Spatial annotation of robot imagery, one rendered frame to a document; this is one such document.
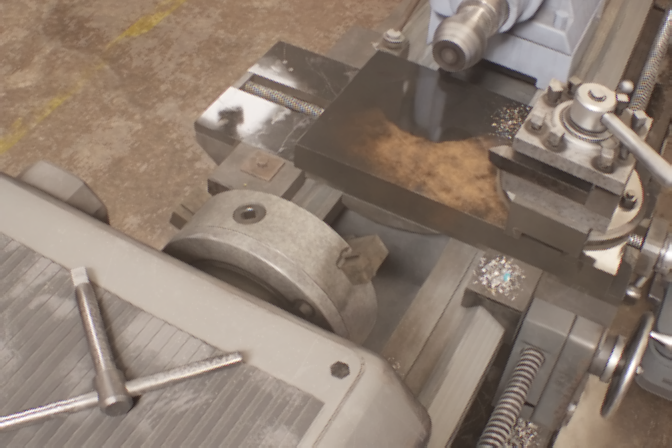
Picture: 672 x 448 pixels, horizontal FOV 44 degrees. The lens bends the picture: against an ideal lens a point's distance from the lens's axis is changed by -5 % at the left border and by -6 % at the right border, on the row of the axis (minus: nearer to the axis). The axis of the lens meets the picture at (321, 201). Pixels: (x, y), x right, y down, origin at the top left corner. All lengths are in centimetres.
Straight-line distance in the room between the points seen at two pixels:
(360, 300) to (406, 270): 60
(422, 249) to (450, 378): 39
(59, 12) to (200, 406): 301
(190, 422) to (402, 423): 17
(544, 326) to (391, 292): 28
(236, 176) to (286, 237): 56
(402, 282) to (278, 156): 31
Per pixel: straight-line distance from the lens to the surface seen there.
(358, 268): 93
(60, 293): 74
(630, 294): 170
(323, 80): 169
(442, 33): 142
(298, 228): 94
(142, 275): 74
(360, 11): 351
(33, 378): 69
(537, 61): 180
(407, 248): 160
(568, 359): 148
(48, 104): 310
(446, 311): 137
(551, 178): 124
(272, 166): 149
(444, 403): 126
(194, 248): 96
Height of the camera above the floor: 190
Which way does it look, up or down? 45 degrees down
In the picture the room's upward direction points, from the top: 4 degrees clockwise
